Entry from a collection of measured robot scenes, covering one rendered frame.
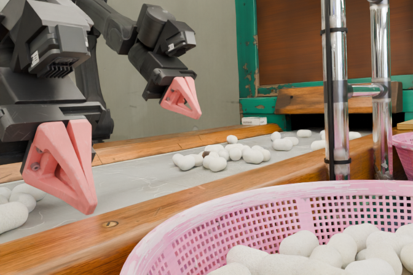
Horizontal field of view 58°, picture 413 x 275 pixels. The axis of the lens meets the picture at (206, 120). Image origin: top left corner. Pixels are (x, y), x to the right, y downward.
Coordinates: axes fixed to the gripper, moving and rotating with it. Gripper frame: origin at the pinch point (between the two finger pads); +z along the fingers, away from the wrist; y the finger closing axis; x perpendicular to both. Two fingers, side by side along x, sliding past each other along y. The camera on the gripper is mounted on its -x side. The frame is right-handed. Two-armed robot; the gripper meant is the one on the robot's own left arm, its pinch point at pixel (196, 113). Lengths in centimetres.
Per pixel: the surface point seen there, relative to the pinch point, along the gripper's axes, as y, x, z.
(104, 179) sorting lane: -21.3, 3.8, 7.2
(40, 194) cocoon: -31.6, 0.5, 9.8
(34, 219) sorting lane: -34.6, -2.3, 14.3
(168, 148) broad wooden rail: 0.0, 10.1, -1.6
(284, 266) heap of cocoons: -30.1, -16.9, 31.2
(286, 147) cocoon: 9.7, -2.9, 13.6
